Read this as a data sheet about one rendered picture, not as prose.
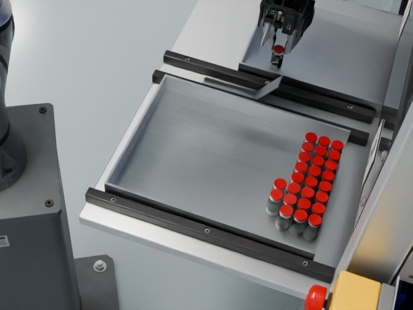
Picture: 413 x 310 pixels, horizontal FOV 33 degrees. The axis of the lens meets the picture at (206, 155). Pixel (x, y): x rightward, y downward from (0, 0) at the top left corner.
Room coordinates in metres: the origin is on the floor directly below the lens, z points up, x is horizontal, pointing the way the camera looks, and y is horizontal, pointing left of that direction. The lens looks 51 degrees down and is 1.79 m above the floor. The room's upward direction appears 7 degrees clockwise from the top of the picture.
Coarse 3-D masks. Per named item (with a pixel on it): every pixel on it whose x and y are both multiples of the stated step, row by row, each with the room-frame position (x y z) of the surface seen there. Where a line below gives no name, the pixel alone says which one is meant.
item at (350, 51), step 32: (320, 0) 1.15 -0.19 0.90; (256, 32) 1.03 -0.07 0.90; (320, 32) 1.07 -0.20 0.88; (352, 32) 1.08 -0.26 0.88; (384, 32) 1.10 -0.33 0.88; (256, 64) 0.96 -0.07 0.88; (288, 64) 0.97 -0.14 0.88; (320, 64) 0.98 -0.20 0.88; (352, 64) 0.99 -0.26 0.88; (384, 64) 1.00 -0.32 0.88; (352, 96) 0.87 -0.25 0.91; (384, 96) 0.91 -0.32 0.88
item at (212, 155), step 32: (160, 96) 0.84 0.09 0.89; (192, 96) 0.85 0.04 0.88; (224, 96) 0.84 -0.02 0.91; (160, 128) 0.77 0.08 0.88; (192, 128) 0.78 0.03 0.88; (224, 128) 0.79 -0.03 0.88; (256, 128) 0.80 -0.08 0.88; (288, 128) 0.81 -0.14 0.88; (320, 128) 0.80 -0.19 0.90; (128, 160) 0.69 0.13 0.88; (160, 160) 0.70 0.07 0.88; (192, 160) 0.71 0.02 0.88; (224, 160) 0.72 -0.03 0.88; (256, 160) 0.73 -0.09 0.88; (288, 160) 0.74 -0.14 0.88; (128, 192) 0.61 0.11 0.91; (160, 192) 0.64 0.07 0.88; (192, 192) 0.65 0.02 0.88; (224, 192) 0.65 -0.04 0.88; (256, 192) 0.66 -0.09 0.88; (224, 224) 0.57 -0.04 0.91; (256, 224) 0.60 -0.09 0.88
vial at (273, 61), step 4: (272, 52) 0.96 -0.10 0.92; (272, 56) 0.95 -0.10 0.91; (276, 56) 0.95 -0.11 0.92; (280, 56) 0.95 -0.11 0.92; (272, 60) 0.95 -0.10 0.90; (276, 60) 0.95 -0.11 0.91; (272, 64) 0.95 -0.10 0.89; (276, 64) 0.95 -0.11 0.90; (272, 68) 0.95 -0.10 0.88; (276, 68) 0.95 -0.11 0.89
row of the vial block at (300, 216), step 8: (320, 144) 0.74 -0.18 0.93; (328, 144) 0.74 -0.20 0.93; (320, 152) 0.72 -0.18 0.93; (312, 160) 0.70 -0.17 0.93; (320, 160) 0.71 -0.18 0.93; (312, 168) 0.69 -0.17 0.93; (320, 168) 0.70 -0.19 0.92; (312, 176) 0.67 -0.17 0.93; (304, 184) 0.66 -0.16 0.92; (312, 184) 0.66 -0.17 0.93; (304, 192) 0.64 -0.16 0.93; (312, 192) 0.64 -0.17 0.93; (304, 200) 0.62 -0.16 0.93; (312, 200) 0.63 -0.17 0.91; (296, 208) 0.62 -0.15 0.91; (304, 208) 0.61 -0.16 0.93; (296, 216) 0.59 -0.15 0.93; (304, 216) 0.59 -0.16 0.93; (296, 224) 0.59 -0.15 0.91; (304, 224) 0.59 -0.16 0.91; (296, 232) 0.58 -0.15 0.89
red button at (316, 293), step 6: (312, 288) 0.43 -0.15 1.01; (318, 288) 0.43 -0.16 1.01; (324, 288) 0.43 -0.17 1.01; (312, 294) 0.42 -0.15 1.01; (318, 294) 0.42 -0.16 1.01; (324, 294) 0.42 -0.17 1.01; (306, 300) 0.41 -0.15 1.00; (312, 300) 0.41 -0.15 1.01; (318, 300) 0.41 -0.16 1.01; (324, 300) 0.42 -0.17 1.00; (306, 306) 0.41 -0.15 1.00; (312, 306) 0.40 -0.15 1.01; (318, 306) 0.40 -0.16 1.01; (324, 306) 0.41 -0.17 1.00
